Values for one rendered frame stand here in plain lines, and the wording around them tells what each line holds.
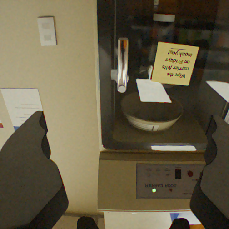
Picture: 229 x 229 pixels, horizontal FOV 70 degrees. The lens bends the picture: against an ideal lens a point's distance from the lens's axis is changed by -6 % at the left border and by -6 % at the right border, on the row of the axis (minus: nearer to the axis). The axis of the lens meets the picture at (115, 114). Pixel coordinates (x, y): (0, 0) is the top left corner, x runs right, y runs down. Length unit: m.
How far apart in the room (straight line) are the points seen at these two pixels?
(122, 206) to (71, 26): 0.68
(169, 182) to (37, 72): 0.73
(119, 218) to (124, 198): 0.32
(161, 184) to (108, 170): 0.14
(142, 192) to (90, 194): 1.02
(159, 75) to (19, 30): 0.68
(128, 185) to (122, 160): 0.06
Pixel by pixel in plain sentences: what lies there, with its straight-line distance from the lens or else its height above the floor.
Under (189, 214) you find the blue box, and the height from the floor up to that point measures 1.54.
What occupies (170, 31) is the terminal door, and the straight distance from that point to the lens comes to 0.33.
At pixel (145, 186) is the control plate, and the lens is 0.46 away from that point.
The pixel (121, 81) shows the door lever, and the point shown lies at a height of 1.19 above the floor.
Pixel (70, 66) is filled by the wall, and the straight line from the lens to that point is 0.83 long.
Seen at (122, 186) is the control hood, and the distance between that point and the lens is 0.46.
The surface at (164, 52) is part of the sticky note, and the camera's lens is 0.34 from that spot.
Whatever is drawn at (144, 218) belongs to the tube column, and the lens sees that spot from 0.78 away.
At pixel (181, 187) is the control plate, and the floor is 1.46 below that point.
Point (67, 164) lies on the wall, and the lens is 1.22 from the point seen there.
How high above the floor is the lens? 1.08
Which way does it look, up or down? 32 degrees up
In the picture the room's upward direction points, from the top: 179 degrees counter-clockwise
